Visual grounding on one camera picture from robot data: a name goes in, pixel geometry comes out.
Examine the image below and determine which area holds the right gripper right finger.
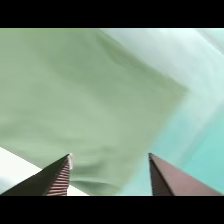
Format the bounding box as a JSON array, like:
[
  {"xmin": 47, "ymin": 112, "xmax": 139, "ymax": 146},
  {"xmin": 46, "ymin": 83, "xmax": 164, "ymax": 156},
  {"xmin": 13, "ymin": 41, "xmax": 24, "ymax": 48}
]
[{"xmin": 148, "ymin": 152, "xmax": 224, "ymax": 197}]

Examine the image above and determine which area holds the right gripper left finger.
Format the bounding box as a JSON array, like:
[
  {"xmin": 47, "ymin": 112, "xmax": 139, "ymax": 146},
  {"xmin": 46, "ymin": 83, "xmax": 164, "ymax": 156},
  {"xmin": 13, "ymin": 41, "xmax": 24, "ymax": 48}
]
[{"xmin": 0, "ymin": 153, "xmax": 73, "ymax": 197}]

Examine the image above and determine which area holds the green shirt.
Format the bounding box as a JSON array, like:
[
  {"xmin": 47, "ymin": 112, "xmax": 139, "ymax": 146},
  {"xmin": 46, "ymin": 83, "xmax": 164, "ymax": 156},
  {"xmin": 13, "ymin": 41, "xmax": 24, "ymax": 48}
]
[{"xmin": 0, "ymin": 27, "xmax": 190, "ymax": 197}]

